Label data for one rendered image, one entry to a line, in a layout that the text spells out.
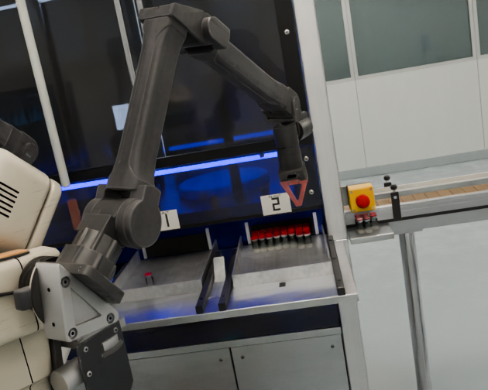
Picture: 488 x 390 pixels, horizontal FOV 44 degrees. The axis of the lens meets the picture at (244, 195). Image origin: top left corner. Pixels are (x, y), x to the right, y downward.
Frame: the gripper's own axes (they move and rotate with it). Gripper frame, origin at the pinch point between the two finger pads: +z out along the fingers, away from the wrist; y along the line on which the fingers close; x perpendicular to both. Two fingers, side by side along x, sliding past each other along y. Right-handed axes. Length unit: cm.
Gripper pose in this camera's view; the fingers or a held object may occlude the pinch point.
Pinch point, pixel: (298, 202)
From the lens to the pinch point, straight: 149.0
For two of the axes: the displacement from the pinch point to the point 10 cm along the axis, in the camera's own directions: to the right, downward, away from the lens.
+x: -9.8, 1.7, 1.2
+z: 2.0, 9.5, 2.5
